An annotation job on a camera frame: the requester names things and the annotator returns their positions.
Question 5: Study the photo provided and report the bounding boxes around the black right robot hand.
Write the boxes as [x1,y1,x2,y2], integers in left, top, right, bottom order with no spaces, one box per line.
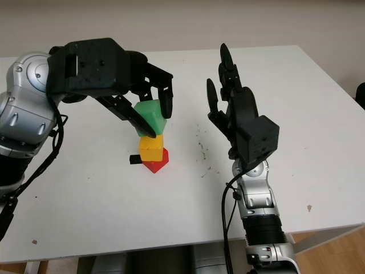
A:
[205,43,262,160]

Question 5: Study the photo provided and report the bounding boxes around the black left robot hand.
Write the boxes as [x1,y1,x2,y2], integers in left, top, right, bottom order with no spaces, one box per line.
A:
[62,50,174,140]

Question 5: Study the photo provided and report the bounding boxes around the green wooden block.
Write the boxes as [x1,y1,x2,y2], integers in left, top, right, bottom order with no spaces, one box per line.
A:
[133,99,168,137]

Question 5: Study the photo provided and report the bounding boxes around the yellow wooden block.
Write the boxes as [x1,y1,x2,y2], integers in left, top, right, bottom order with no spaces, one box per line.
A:
[139,134,165,161]

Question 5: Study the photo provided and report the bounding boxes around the red wooden block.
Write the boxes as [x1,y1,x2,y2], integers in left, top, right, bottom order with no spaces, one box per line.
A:
[143,147,170,174]

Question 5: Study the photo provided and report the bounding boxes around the black rounded object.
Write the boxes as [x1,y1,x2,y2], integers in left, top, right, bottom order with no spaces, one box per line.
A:
[355,85,365,111]

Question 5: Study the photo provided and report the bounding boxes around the white table leg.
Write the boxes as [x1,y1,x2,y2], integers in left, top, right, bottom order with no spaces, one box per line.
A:
[285,225,365,255]
[24,261,40,274]

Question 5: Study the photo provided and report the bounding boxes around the grey right robot thigh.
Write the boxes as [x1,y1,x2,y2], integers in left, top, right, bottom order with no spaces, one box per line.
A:
[192,244,229,274]

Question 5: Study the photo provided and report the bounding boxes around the grey robot thigh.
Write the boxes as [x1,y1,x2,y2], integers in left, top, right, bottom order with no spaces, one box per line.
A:
[192,244,229,274]
[92,253,129,274]

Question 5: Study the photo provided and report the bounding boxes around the grey left robot thigh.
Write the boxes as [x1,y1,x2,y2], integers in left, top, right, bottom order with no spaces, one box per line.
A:
[92,253,129,274]

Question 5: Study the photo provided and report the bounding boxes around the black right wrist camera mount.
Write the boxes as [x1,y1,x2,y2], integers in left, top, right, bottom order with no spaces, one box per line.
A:
[236,115,280,172]

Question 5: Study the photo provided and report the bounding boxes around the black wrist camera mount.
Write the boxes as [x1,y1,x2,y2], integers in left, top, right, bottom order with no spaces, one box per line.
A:
[47,37,135,100]
[236,115,280,172]

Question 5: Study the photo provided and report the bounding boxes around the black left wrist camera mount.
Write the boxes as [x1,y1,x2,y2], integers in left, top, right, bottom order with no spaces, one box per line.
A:
[47,37,135,100]

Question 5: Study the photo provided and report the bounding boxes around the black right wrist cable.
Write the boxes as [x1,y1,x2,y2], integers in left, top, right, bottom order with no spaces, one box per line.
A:
[221,171,252,274]

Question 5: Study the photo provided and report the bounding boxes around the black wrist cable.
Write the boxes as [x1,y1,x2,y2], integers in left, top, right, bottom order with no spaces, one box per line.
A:
[0,96,69,240]
[221,171,252,274]

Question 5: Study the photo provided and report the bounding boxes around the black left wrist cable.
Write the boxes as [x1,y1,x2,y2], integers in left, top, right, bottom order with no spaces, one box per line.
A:
[0,96,69,240]

